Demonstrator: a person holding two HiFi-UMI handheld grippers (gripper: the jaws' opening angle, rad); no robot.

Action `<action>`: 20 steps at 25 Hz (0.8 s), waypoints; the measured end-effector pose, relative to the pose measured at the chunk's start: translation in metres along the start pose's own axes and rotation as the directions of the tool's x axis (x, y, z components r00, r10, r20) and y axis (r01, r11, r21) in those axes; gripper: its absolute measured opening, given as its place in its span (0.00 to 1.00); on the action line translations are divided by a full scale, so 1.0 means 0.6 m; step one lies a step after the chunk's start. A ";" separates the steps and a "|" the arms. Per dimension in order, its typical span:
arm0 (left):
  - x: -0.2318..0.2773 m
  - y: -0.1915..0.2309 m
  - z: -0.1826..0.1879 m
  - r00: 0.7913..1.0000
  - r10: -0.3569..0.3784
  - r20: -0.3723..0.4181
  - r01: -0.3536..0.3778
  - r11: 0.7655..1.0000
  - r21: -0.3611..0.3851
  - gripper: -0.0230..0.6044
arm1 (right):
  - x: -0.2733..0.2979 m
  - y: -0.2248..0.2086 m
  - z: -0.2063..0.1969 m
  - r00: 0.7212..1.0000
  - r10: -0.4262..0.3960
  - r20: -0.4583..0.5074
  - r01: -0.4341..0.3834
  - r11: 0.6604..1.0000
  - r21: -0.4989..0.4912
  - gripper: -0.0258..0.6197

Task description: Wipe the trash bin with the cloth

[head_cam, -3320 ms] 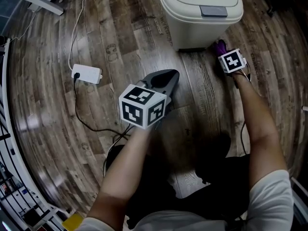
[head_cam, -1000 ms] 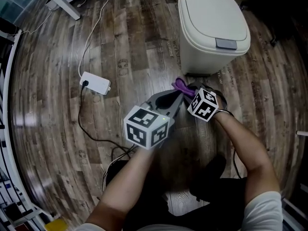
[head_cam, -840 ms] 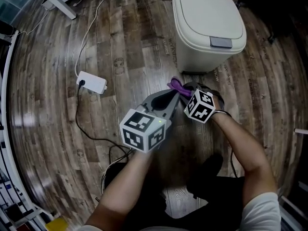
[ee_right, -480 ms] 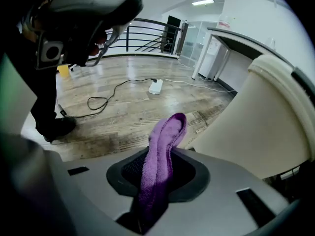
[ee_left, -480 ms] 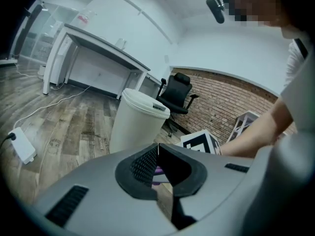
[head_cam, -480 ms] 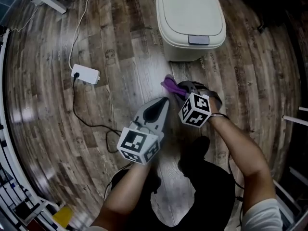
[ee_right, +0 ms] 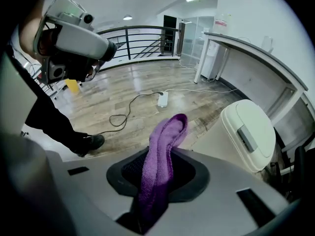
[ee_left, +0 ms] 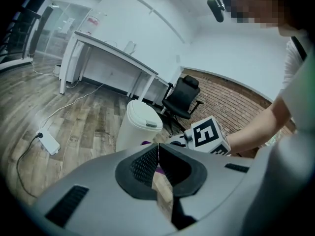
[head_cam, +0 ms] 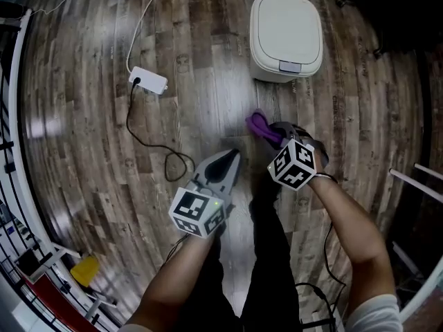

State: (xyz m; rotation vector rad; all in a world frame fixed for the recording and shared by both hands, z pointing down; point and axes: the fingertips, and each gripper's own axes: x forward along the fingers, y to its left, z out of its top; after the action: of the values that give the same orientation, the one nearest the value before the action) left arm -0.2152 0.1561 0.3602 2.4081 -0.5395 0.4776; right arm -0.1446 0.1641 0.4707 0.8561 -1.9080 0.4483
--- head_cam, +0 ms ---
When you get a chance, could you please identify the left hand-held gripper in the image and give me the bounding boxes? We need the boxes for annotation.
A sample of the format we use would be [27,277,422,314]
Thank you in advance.
[168,149,244,239]

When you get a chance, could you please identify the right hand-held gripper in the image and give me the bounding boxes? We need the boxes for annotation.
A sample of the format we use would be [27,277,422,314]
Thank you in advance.
[266,121,329,191]

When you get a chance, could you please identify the purple cloth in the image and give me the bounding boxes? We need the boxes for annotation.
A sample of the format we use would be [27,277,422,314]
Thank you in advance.
[244,108,282,145]

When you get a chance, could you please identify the white trash bin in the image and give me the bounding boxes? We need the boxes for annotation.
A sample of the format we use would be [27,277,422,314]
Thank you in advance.
[248,0,325,84]

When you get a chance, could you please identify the person's right forearm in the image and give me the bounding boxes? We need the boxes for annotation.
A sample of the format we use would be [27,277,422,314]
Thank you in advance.
[307,173,397,316]

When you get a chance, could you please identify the person's left forearm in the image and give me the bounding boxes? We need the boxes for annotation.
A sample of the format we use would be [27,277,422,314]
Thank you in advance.
[124,223,223,330]

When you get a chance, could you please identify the person's right hand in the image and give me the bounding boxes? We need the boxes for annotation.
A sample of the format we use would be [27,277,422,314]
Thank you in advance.
[296,127,330,172]

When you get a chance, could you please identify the person's black trousers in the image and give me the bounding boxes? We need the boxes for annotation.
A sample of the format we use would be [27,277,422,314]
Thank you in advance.
[193,171,302,332]

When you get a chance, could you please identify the white power strip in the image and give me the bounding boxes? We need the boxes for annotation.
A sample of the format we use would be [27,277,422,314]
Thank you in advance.
[128,66,170,95]

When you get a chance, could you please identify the white metal rack rods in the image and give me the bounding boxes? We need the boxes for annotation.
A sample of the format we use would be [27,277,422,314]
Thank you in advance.
[388,163,443,204]

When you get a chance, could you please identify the yellow plastic container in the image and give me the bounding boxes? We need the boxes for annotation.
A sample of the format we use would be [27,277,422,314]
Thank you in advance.
[69,255,102,288]

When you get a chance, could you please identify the person's white sleeve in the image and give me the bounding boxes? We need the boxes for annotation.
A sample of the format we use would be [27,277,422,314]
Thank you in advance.
[345,293,404,332]

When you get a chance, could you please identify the red panel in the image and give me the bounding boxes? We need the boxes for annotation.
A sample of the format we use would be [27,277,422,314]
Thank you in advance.
[19,275,94,332]

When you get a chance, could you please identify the black plug cable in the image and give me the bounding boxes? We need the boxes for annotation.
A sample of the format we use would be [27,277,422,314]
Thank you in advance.
[125,80,197,183]

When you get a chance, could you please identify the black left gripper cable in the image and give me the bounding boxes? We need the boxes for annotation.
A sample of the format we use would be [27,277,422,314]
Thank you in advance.
[162,232,192,266]

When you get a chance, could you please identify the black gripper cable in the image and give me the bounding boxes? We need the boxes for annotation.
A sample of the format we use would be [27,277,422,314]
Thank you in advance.
[293,172,347,332]
[162,232,192,266]

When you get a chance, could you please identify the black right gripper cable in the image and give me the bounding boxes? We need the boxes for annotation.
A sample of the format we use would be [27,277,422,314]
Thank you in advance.
[293,172,347,332]

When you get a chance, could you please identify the white power strip cable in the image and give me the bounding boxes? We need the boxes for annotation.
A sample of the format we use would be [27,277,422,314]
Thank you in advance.
[125,0,163,75]

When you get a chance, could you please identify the white metal bracket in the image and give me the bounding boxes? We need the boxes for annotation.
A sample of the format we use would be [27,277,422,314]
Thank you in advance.
[29,243,82,284]

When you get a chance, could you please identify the white curved frame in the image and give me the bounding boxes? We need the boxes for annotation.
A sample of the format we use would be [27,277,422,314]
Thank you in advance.
[7,8,132,328]

